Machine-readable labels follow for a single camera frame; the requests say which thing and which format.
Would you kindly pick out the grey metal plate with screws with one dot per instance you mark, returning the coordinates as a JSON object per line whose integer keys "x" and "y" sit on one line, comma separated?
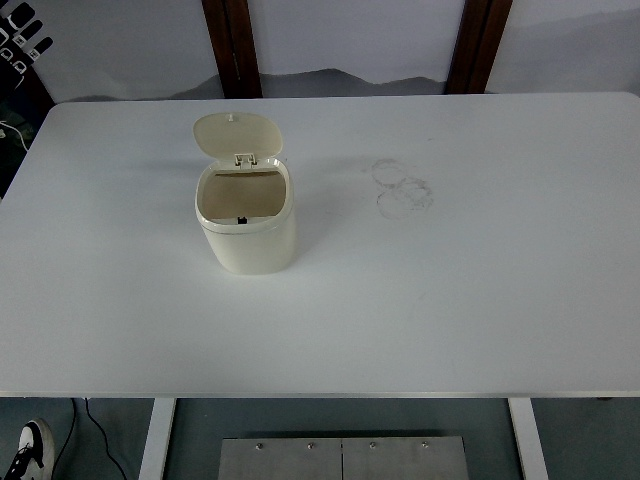
{"x": 345, "y": 462}

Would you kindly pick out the white table leg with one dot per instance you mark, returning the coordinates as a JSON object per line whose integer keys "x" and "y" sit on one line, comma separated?
{"x": 157, "y": 440}
{"x": 527, "y": 440}

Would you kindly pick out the dark brown wooden frame post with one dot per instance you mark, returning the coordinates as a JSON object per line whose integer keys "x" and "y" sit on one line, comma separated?
{"x": 475, "y": 50}
{"x": 235, "y": 50}

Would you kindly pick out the cream plastic flip-lid trash bin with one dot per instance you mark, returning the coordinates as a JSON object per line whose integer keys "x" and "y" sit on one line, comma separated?
{"x": 250, "y": 245}

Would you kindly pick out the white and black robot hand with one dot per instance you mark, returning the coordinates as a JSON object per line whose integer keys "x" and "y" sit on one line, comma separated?
{"x": 20, "y": 22}

